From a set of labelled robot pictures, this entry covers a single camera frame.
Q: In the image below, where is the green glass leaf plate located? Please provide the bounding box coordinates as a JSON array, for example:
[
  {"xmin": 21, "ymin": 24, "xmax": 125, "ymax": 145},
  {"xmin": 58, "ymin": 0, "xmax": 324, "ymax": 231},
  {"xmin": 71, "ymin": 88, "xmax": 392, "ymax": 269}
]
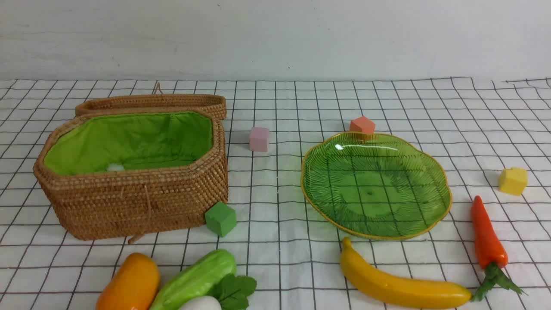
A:
[{"xmin": 300, "ymin": 132, "xmax": 453, "ymax": 241}]

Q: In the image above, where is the pink foam cube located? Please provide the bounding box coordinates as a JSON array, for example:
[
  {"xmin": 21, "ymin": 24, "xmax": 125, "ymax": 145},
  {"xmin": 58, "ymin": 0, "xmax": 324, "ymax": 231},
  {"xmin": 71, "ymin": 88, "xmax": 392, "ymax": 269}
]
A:
[{"xmin": 249, "ymin": 127, "xmax": 270, "ymax": 152}]

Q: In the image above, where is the green foam cube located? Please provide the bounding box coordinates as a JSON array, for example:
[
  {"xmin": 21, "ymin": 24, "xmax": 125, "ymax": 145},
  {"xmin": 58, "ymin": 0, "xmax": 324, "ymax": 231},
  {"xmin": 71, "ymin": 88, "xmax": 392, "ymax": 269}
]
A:
[{"xmin": 204, "ymin": 201, "xmax": 237, "ymax": 237}]

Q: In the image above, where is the white grid tablecloth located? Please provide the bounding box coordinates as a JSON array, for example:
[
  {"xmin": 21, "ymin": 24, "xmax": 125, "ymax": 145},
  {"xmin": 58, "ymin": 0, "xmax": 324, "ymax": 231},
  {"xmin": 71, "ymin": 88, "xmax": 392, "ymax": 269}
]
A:
[{"xmin": 0, "ymin": 77, "xmax": 551, "ymax": 310}]

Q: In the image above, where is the orange foam cube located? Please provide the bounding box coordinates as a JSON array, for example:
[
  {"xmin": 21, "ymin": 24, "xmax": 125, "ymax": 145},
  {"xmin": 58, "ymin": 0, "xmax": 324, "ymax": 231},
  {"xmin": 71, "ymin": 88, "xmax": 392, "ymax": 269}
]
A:
[{"xmin": 350, "ymin": 116, "xmax": 376, "ymax": 134}]

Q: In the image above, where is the woven rattan basket green lining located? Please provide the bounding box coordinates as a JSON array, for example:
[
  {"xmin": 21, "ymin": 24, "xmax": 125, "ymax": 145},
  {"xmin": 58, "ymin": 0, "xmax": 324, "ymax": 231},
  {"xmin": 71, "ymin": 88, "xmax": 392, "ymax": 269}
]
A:
[{"xmin": 33, "ymin": 107, "xmax": 229, "ymax": 241}]

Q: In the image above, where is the orange toy carrot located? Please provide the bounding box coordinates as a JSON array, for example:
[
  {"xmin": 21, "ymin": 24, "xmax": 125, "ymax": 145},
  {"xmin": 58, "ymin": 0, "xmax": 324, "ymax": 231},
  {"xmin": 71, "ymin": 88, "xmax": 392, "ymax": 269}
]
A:
[{"xmin": 471, "ymin": 195, "xmax": 525, "ymax": 301}]

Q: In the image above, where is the white toy radish with leaves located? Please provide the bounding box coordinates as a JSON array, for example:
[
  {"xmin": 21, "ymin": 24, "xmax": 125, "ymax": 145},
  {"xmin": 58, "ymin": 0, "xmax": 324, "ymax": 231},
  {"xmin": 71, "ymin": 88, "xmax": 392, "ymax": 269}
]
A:
[{"xmin": 180, "ymin": 274, "xmax": 257, "ymax": 310}]

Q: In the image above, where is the woven rattan basket lid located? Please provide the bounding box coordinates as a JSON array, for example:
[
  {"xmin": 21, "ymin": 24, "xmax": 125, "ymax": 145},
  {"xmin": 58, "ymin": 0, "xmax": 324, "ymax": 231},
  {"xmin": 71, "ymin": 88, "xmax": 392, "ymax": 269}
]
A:
[{"xmin": 75, "ymin": 82, "xmax": 228, "ymax": 120}]

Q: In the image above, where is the orange toy mango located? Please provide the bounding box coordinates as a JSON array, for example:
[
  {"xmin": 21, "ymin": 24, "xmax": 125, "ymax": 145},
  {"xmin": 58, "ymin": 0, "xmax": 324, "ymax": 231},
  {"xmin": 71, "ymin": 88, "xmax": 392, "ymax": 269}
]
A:
[{"xmin": 95, "ymin": 253, "xmax": 160, "ymax": 310}]

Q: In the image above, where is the green toy cucumber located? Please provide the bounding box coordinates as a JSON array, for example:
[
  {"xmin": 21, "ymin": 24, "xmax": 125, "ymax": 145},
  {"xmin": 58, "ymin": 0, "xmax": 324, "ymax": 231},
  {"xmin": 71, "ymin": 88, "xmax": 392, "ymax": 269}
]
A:
[{"xmin": 149, "ymin": 249, "xmax": 237, "ymax": 310}]

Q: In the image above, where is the yellow toy banana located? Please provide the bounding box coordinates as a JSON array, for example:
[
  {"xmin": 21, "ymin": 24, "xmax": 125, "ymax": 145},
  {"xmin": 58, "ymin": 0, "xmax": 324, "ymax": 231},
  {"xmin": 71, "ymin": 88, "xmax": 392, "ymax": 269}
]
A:
[{"xmin": 339, "ymin": 237, "xmax": 472, "ymax": 309}]

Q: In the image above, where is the yellow foam cube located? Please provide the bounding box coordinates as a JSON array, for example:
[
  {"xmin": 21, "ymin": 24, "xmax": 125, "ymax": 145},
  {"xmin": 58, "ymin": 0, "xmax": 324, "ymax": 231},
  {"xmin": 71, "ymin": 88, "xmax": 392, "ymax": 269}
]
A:
[{"xmin": 498, "ymin": 167, "xmax": 528, "ymax": 196}]

